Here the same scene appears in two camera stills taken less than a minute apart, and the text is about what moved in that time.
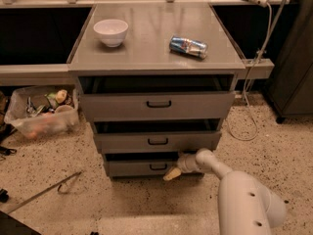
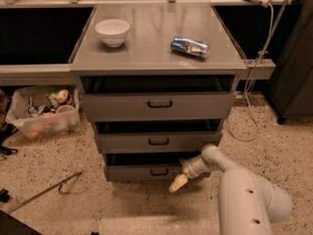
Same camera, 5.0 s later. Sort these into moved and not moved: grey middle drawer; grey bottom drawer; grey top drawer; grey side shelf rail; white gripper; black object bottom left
Moved: grey bottom drawer; white gripper
Not moved: black object bottom left; grey middle drawer; grey top drawer; grey side shelf rail
